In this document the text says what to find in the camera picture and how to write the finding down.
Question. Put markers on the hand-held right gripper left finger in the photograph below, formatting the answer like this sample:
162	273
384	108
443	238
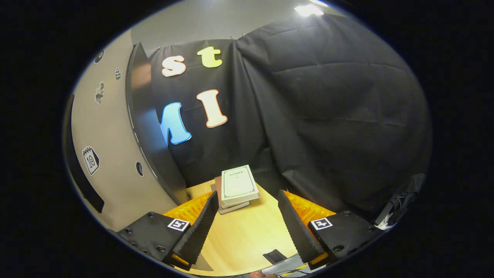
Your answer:
198	231

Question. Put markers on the pale green book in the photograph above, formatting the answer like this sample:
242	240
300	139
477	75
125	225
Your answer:
239	183

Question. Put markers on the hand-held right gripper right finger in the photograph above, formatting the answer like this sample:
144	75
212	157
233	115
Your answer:
299	231

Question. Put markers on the brown book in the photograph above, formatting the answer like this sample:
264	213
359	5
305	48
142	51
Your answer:
218	189

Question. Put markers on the dark grey cabinet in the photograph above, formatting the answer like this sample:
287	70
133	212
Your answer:
156	154

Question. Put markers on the light grey cabinet door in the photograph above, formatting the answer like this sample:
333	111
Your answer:
115	127

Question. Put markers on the small ceiling light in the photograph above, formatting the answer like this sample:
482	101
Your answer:
308	9

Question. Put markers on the black backdrop cloth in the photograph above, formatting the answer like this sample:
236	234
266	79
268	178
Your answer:
328	116

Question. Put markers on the small black pad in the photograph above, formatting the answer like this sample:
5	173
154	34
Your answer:
274	256

